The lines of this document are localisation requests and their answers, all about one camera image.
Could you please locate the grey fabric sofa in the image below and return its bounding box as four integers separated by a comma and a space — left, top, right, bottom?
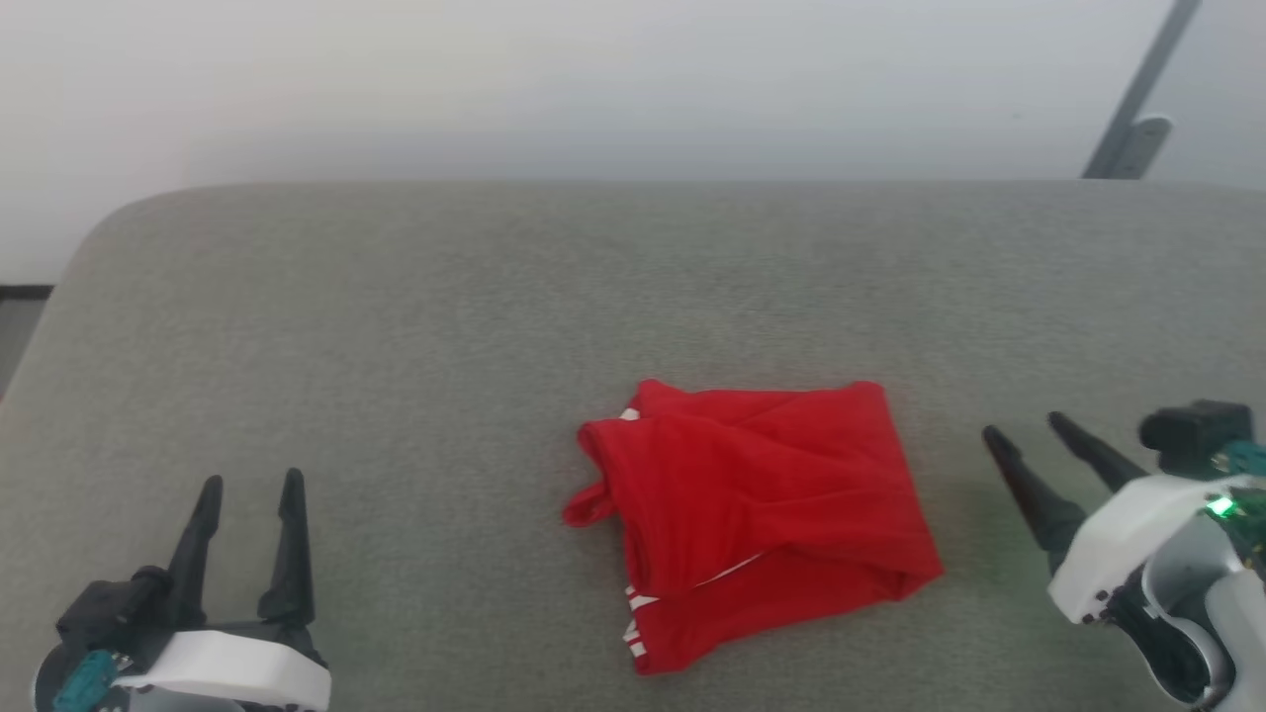
0, 179, 1266, 712

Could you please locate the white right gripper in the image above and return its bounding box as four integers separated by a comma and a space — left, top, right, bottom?
981, 410, 1233, 628

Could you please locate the red shirt with white sleeves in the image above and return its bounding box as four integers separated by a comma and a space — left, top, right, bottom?
561, 378, 946, 677

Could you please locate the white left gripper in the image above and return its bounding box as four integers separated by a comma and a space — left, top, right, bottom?
112, 467, 333, 712

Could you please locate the grey metal stand pole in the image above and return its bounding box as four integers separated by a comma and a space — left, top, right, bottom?
1080, 0, 1205, 182

